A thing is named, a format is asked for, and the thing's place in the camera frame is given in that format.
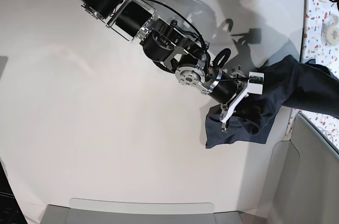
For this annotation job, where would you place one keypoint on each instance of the terrazzo patterned side table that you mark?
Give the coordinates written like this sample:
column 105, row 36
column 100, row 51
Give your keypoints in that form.
column 319, row 14

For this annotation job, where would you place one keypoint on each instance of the dark blue printed t-shirt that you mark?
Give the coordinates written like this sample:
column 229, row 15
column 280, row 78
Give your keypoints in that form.
column 289, row 83

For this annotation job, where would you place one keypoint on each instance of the clear tape dispenser roll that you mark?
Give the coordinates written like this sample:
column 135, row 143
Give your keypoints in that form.
column 329, row 32

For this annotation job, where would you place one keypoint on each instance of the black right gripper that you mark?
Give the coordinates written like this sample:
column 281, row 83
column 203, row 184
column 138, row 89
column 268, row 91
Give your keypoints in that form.
column 230, row 88

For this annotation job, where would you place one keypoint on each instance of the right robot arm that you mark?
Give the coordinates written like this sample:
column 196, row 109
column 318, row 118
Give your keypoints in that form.
column 179, row 52

